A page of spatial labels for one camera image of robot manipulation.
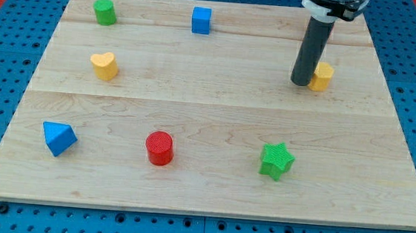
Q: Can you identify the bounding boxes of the yellow hexagon block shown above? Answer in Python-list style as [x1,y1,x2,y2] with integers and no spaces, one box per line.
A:
[307,62,334,92]

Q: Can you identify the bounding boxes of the yellow heart block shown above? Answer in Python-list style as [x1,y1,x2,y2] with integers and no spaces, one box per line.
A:
[90,52,119,81]

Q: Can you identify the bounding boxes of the red cylinder block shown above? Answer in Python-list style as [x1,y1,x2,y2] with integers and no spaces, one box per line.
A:
[145,131,174,166]

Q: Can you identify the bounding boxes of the light wooden board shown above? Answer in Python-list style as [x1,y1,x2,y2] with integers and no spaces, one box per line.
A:
[0,0,416,231]

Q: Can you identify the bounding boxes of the green star block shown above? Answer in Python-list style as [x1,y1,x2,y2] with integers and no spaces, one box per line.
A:
[259,142,295,182]

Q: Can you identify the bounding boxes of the blue cube block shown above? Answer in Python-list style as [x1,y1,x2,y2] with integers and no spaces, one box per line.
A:
[191,6,212,35]

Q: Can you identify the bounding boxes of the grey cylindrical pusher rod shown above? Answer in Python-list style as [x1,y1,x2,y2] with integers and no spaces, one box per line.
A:
[291,17,334,87]

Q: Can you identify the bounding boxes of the green cylinder block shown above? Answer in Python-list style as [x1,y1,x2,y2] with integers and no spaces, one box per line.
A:
[93,0,117,26]

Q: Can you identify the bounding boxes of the blue triangle block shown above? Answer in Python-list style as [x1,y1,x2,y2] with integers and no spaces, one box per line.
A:
[43,122,78,157]

